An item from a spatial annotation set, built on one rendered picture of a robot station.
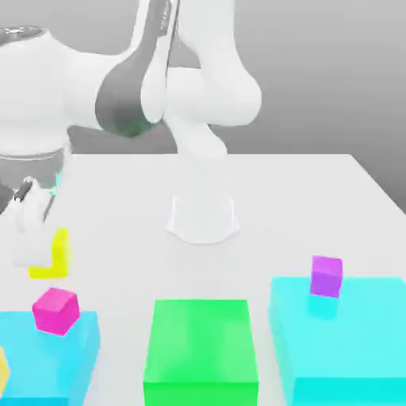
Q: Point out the large cyan box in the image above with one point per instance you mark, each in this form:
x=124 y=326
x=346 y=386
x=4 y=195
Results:
x=345 y=342

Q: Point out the large green box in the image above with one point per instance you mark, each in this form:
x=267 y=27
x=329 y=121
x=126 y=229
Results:
x=201 y=342

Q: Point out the small purple cube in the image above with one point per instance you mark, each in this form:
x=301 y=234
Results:
x=326 y=277

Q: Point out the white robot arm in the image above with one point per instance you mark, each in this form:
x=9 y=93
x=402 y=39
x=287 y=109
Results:
x=203 y=82

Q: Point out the small orange cube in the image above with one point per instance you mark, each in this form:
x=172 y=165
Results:
x=3 y=371

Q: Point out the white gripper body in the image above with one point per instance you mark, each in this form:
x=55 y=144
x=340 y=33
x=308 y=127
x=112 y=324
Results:
x=30 y=219

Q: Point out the small yellow cube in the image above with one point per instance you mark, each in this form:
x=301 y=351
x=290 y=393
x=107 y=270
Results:
x=61 y=253

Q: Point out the small magenta cube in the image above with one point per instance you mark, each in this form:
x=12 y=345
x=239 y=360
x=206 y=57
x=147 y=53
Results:
x=54 y=312

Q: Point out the large sky blue box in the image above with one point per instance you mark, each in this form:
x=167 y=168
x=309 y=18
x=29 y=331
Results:
x=47 y=364

